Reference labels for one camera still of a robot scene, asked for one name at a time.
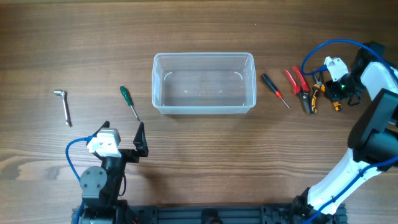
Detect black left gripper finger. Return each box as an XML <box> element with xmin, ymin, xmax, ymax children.
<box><xmin>92</xmin><ymin>121</ymin><xmax>110</xmax><ymax>136</ymax></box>
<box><xmin>133</xmin><ymin>122</ymin><xmax>149</xmax><ymax>157</ymax></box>

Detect orange black long-nose pliers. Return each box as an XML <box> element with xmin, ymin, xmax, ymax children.
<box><xmin>310</xmin><ymin>72</ymin><xmax>342</xmax><ymax>114</ymax></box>

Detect red handled wire stripper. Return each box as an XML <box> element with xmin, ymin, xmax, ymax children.
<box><xmin>284</xmin><ymin>66</ymin><xmax>311</xmax><ymax>114</ymax></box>

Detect black red screwdriver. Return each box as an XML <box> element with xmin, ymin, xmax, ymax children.
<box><xmin>261</xmin><ymin>73</ymin><xmax>290</xmax><ymax>109</ymax></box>

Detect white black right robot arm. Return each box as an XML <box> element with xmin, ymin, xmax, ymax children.
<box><xmin>277</xmin><ymin>41</ymin><xmax>397</xmax><ymax>223</ymax></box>

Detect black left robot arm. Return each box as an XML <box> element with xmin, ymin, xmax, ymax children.
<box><xmin>71</xmin><ymin>121</ymin><xmax>149</xmax><ymax>224</ymax></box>

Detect clear plastic container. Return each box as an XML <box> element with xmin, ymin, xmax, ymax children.
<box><xmin>152</xmin><ymin>52</ymin><xmax>257</xmax><ymax>114</ymax></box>

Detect silver L-shaped socket wrench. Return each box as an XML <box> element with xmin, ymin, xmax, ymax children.
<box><xmin>53</xmin><ymin>90</ymin><xmax>72</xmax><ymax>128</ymax></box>

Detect blue left camera cable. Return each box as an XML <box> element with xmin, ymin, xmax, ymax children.
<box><xmin>65</xmin><ymin>135</ymin><xmax>94</xmax><ymax>224</ymax></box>

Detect green handled screwdriver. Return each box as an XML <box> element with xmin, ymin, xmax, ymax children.
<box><xmin>119</xmin><ymin>86</ymin><xmax>140</xmax><ymax>122</ymax></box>

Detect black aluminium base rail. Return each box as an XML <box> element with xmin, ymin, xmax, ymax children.
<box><xmin>71</xmin><ymin>203</ymin><xmax>348</xmax><ymax>224</ymax></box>

